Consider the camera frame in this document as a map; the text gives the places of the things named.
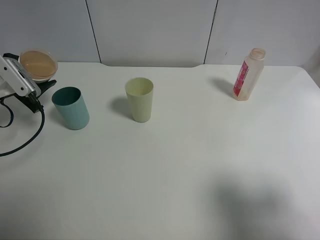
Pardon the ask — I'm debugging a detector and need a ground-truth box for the clear cup with blue sleeve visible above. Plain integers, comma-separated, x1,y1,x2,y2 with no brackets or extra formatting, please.
18,48,58,84

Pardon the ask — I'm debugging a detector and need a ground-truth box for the pink labelled drink bottle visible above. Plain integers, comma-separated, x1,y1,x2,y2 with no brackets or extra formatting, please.
233,48,266,101

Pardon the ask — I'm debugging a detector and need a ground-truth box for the thin black wire loop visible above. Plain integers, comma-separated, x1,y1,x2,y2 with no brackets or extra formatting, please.
0,98,15,128

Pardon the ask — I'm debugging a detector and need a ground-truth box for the black braided camera cable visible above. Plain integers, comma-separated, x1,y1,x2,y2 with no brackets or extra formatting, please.
0,91,46,158

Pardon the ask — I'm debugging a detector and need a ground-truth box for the teal plastic cup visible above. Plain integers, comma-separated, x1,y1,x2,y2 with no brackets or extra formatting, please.
51,86,90,130

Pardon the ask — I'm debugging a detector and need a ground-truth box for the pale yellow plastic cup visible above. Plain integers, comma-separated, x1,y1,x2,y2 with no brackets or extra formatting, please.
125,77,154,123

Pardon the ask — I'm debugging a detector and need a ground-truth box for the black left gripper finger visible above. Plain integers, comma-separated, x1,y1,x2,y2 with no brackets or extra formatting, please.
14,79,57,113
2,53,20,60

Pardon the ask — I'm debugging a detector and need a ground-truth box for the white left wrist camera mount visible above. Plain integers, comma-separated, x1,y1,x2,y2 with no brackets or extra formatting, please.
0,56,42,98

